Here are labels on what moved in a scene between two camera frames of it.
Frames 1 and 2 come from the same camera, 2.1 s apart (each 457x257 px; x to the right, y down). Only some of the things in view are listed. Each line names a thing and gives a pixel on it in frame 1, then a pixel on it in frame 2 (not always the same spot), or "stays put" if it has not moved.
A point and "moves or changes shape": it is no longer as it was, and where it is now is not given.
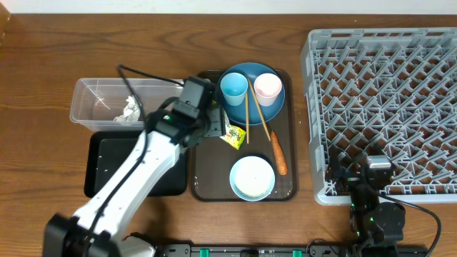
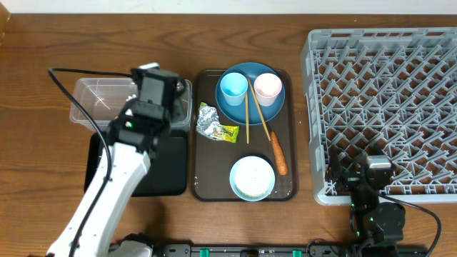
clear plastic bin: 96,101 stays put
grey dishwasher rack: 390,91 stays put
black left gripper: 219,128 to 134,103
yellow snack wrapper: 234,135 moves or changes shape
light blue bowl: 252,179 stays put
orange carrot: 282,163 stays put
